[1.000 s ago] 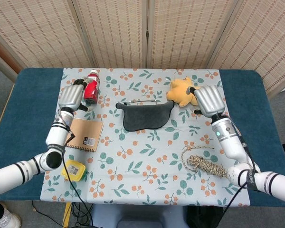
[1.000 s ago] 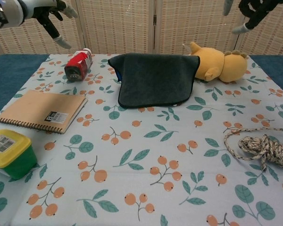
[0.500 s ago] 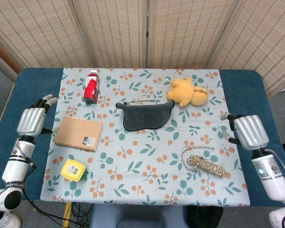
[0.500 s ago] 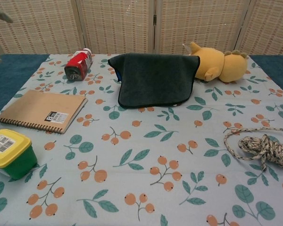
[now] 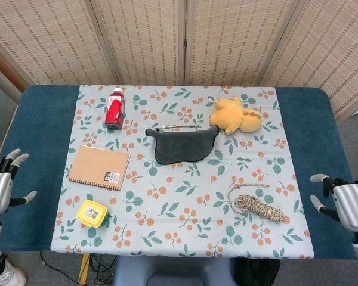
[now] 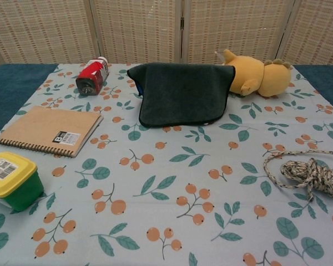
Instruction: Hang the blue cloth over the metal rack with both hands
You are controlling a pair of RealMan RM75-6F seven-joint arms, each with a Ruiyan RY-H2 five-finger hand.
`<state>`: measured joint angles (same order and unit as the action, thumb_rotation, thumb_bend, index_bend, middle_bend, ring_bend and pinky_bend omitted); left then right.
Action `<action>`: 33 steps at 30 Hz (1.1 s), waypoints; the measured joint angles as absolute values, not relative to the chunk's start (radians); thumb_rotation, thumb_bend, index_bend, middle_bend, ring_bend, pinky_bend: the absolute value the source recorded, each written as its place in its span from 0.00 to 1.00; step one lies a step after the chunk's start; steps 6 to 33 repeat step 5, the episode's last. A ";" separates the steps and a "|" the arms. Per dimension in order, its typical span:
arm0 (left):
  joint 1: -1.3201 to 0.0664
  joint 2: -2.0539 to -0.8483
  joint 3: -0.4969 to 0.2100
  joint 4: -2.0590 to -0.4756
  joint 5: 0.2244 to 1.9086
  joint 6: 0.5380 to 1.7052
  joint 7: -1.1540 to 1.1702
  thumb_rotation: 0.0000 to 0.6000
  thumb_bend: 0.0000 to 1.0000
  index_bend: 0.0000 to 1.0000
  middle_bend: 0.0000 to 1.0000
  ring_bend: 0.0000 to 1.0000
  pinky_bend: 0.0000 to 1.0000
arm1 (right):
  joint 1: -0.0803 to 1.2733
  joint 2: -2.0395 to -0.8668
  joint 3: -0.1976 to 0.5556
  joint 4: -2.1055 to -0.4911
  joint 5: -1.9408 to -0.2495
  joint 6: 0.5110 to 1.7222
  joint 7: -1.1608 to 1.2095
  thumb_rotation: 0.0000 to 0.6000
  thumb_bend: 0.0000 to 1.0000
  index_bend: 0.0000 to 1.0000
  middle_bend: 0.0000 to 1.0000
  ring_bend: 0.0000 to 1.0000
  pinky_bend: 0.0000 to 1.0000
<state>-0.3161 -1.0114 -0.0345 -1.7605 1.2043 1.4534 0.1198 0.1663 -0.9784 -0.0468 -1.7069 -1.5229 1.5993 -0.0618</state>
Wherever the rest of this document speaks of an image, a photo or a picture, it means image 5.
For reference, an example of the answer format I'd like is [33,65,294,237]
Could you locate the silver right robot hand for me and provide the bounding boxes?
[309,174,358,232]

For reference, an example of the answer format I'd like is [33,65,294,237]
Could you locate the blue microfiber cloth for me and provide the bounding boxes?
[145,125,220,165]

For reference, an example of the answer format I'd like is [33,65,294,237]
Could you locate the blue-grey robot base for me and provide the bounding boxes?
[112,255,235,286]

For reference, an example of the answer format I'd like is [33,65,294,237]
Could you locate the teal table cover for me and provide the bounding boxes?
[0,85,357,260]

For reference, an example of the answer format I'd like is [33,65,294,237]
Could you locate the green container with yellow lid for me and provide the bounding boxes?
[75,199,109,229]

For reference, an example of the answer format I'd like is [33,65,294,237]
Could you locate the brown spiral notebook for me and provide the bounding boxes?
[67,145,131,191]

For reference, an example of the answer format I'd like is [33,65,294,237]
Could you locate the yellow table leg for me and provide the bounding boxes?
[79,253,90,286]

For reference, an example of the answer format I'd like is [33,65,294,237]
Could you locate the black bag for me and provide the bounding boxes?
[234,257,281,286]

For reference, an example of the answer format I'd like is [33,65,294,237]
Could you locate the red drink bottle, white cap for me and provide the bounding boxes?
[105,86,127,132]

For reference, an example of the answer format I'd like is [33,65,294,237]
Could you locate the yellow plush animal toy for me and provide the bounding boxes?
[208,95,263,135]

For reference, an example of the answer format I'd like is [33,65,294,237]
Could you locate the tablecloth with fruit leaf print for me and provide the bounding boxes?
[49,85,314,260]

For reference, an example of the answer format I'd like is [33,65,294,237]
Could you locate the woven bamboo folding screen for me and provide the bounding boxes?
[0,0,358,120]

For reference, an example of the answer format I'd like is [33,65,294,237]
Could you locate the coiled speckled beige rope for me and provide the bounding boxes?
[226,182,287,224]

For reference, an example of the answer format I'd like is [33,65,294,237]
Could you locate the black floor cable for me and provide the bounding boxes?
[40,251,117,286]

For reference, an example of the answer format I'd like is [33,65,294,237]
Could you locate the brown wooden post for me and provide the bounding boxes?
[0,41,26,93]

